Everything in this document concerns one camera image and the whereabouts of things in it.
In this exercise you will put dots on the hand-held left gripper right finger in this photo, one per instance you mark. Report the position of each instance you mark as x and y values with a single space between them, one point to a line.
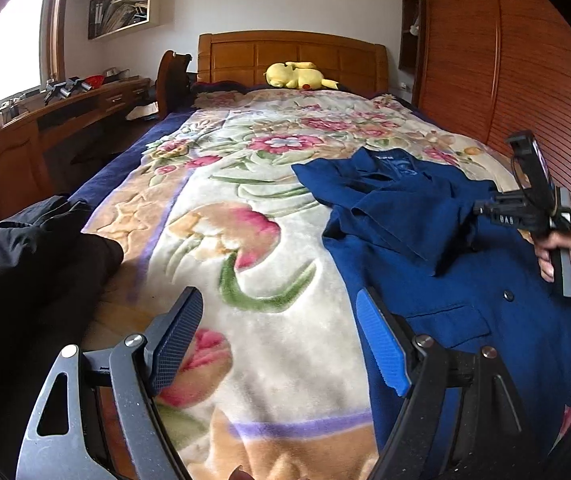
381 342

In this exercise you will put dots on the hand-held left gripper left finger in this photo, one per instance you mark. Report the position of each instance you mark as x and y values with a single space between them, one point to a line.
178 342

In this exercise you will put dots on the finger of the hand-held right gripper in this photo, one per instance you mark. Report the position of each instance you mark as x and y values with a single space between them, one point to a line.
495 208

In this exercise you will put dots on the blue coat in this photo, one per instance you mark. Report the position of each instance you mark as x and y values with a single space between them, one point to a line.
415 240

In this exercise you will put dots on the wooden slatted wardrobe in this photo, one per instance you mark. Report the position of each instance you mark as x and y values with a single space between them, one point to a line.
505 60

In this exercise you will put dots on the floral plush blanket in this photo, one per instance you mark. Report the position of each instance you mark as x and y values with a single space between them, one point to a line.
245 200

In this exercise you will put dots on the black clothing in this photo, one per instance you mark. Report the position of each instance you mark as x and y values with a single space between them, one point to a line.
20 270

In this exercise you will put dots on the navy bed sheet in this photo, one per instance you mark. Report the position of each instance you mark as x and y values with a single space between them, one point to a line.
125 160

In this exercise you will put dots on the dark open shelf niche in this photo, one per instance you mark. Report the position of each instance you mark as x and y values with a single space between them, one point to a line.
410 20

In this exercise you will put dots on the loose papers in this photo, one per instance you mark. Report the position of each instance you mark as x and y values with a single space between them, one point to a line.
143 112

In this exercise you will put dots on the yellow plush toy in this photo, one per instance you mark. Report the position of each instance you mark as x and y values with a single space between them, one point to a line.
295 76

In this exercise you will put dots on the wooden desk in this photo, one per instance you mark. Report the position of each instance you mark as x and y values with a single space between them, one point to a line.
10 155

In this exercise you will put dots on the wooden chair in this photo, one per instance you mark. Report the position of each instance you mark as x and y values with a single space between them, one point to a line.
171 80

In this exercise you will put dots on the black metal devices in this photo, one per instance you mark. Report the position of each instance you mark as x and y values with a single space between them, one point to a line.
62 89

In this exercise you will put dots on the wooden bed headboard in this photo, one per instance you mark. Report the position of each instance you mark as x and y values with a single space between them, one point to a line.
245 55

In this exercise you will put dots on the wood-framed window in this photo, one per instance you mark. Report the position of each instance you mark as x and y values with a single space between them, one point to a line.
10 40

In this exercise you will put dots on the white wall shelf with books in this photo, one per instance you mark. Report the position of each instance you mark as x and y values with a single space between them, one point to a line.
130 5

